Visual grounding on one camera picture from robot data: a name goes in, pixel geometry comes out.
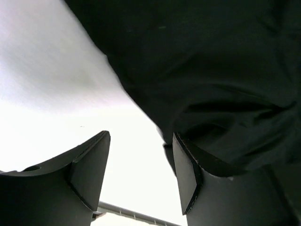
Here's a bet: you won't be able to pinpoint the aluminium front rail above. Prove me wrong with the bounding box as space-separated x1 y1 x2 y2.
92 202 178 226

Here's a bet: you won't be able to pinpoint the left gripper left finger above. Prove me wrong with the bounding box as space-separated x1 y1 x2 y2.
0 131 111 226

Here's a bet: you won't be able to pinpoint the black trousers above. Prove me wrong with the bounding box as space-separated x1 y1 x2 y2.
66 0 301 170

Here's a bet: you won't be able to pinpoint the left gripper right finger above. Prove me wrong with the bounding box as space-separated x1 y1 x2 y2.
173 133 301 226

